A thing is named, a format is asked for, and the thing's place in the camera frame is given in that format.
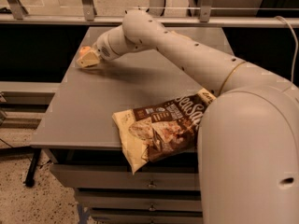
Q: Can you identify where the metal railing frame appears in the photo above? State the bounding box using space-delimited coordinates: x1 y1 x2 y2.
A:
0 0 299 28

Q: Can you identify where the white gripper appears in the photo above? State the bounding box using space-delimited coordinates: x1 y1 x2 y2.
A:
77 35 119 68

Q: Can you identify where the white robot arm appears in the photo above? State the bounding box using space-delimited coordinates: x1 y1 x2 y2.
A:
78 10 299 224

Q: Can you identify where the grey drawer cabinet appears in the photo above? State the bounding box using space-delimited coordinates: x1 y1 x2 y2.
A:
30 26 235 224

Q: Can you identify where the white cable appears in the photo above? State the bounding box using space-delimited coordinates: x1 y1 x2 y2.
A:
274 15 299 83

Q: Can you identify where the orange fruit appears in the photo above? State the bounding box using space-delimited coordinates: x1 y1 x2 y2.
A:
79 46 91 57

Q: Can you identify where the black stand leg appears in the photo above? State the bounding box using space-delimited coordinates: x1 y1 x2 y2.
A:
24 148 41 188

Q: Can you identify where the brown sea salt chip bag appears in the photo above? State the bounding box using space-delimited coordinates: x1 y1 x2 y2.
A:
112 89 216 174

